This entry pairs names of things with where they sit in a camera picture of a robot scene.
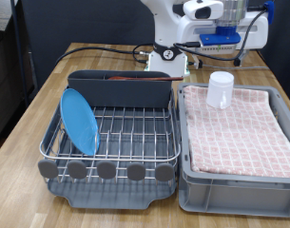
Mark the grey plastic drip tray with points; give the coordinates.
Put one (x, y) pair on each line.
(112, 196)

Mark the dark partition panel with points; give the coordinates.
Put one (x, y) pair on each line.
(87, 22)

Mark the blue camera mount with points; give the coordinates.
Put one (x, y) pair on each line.
(220, 38)

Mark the pink checked cloth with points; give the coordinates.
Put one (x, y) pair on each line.
(233, 136)

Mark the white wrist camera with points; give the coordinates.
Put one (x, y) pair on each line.
(217, 48)

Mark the black metal pole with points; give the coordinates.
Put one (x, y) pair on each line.
(19, 47)

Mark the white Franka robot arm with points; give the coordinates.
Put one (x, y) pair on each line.
(165, 19)

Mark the grey plastic crate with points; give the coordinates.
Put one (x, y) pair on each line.
(233, 196)

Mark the white mug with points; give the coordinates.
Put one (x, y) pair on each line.
(219, 91)

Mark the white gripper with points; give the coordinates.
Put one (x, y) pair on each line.
(255, 34)

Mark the brown wooden spoon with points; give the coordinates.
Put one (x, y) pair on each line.
(144, 78)

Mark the dark grey cutlery holder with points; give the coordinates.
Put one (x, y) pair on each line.
(119, 93)

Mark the blue plate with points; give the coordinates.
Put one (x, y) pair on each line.
(78, 123)

